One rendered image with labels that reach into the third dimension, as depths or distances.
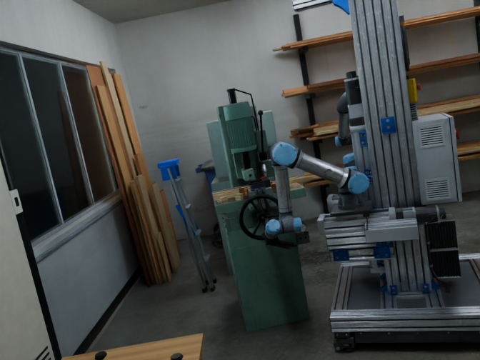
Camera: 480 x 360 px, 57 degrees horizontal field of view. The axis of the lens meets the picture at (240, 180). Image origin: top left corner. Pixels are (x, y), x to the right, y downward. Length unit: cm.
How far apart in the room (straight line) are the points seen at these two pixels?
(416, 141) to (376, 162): 25
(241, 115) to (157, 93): 267
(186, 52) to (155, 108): 76
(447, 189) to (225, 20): 351
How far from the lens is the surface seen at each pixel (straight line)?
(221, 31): 537
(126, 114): 472
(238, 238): 289
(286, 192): 244
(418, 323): 266
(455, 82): 576
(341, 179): 236
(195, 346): 201
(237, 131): 287
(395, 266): 284
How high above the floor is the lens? 147
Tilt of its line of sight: 9 degrees down
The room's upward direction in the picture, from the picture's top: 11 degrees counter-clockwise
